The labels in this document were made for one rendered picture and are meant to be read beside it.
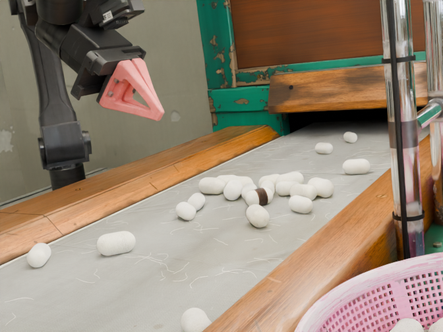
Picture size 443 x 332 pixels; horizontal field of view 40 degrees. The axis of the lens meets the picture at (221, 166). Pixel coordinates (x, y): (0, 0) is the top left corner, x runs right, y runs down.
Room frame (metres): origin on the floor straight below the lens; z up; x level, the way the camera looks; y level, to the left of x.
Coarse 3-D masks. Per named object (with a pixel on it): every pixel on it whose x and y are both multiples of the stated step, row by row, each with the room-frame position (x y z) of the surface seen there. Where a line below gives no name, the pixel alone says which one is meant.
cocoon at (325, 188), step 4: (312, 180) 0.69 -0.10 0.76; (316, 180) 0.69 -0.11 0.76; (320, 180) 0.68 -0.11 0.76; (324, 180) 0.68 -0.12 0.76; (328, 180) 0.68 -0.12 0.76; (312, 184) 0.69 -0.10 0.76; (316, 184) 0.68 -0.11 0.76; (320, 184) 0.68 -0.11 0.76; (324, 184) 0.68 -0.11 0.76; (328, 184) 0.68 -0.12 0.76; (332, 184) 0.68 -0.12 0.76; (316, 188) 0.68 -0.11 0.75; (320, 188) 0.68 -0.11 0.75; (324, 188) 0.67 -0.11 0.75; (328, 188) 0.67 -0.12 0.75; (332, 188) 0.68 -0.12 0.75; (320, 192) 0.68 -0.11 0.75; (324, 192) 0.67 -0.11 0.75; (328, 192) 0.67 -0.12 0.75; (332, 192) 0.68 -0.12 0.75; (324, 196) 0.68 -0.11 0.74; (328, 196) 0.68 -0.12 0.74
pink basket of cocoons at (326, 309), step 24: (408, 264) 0.39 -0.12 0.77; (432, 264) 0.39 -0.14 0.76; (336, 288) 0.36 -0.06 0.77; (360, 288) 0.37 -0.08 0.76; (384, 288) 0.38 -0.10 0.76; (408, 288) 0.39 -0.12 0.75; (312, 312) 0.33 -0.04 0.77; (336, 312) 0.35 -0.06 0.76; (360, 312) 0.36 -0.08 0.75; (384, 312) 0.37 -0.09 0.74; (408, 312) 0.38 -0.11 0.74; (432, 312) 0.38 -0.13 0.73
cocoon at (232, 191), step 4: (232, 180) 0.74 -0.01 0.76; (236, 180) 0.74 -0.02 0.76; (228, 184) 0.72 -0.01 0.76; (232, 184) 0.72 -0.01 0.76; (236, 184) 0.72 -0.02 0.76; (240, 184) 0.73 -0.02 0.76; (224, 188) 0.72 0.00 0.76; (228, 188) 0.72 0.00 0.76; (232, 188) 0.71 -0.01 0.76; (236, 188) 0.72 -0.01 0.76; (240, 188) 0.72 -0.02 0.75; (224, 192) 0.72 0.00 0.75; (228, 192) 0.71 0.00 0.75; (232, 192) 0.71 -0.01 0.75; (236, 192) 0.71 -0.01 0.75; (240, 192) 0.72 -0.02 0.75; (228, 196) 0.72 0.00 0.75; (232, 196) 0.71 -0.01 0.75; (236, 196) 0.71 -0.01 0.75
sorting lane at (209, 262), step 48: (288, 144) 1.06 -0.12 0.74; (336, 144) 1.00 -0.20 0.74; (384, 144) 0.95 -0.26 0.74; (192, 192) 0.79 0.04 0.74; (336, 192) 0.70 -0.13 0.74; (96, 240) 0.63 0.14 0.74; (144, 240) 0.61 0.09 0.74; (192, 240) 0.59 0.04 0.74; (240, 240) 0.57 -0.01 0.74; (288, 240) 0.55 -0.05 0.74; (0, 288) 0.52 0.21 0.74; (48, 288) 0.50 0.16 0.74; (96, 288) 0.49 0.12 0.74; (144, 288) 0.48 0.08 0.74; (192, 288) 0.46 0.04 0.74; (240, 288) 0.45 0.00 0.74
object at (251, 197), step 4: (264, 188) 0.68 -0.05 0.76; (268, 188) 0.69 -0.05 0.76; (248, 192) 0.68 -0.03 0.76; (252, 192) 0.68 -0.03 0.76; (268, 192) 0.68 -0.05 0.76; (248, 196) 0.68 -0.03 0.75; (252, 196) 0.67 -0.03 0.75; (256, 196) 0.67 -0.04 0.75; (268, 196) 0.68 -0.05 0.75; (272, 196) 0.68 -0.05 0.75; (248, 200) 0.67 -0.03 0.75; (252, 200) 0.67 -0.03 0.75; (256, 200) 0.67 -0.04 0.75; (268, 200) 0.68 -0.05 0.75; (248, 204) 0.68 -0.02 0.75; (252, 204) 0.67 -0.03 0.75
